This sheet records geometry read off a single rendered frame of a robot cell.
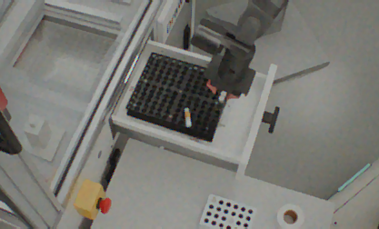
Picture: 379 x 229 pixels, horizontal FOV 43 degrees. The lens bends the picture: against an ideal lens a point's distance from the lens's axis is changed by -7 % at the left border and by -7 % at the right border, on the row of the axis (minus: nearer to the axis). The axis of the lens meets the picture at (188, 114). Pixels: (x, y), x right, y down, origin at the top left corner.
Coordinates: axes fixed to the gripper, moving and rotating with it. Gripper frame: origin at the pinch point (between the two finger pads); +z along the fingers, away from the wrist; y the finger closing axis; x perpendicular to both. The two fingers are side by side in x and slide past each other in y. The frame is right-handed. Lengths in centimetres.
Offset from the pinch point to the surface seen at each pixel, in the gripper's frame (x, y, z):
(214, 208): 21.1, -9.3, 16.4
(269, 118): -1.2, -12.9, 4.4
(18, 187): 44, 25, -22
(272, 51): -87, -15, 92
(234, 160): 11.1, -8.9, 7.3
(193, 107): 2.4, 5.1, 7.9
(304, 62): -87, -31, 90
